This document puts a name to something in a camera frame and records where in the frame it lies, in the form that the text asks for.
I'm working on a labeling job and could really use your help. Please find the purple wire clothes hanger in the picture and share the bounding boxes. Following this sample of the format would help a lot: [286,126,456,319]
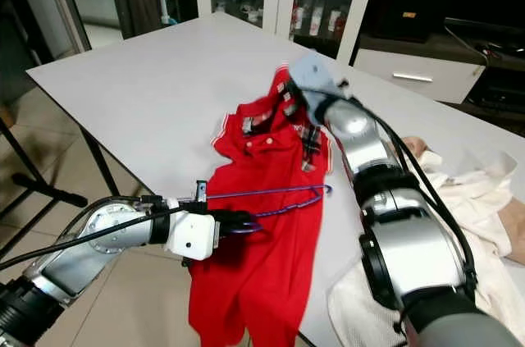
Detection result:
[201,183,331,235]

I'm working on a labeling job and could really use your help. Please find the red polo shirt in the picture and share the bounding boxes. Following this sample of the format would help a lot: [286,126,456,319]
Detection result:
[187,64,333,347]

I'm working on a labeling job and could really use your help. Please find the white table black legs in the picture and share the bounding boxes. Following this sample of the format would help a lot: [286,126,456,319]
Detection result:
[26,12,525,347]

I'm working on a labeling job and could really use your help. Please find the white bottle red label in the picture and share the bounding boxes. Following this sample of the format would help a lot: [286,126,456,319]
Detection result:
[291,1,306,36]
[326,4,345,39]
[308,1,325,38]

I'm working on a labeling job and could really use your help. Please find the tv stand white drawers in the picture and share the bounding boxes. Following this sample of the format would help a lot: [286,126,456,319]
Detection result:
[353,15,525,118]

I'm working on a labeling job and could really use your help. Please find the cream shirt beige plaid trim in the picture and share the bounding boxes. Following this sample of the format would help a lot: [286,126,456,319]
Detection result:
[328,138,525,347]

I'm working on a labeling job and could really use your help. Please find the glass sliding door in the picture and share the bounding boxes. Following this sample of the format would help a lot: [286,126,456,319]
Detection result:
[8,0,198,53]

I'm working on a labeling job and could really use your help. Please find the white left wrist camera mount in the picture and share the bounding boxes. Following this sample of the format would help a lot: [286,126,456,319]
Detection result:
[164,209,218,262]

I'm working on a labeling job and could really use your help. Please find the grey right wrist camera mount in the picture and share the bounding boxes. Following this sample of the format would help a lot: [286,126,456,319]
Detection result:
[289,50,337,102]

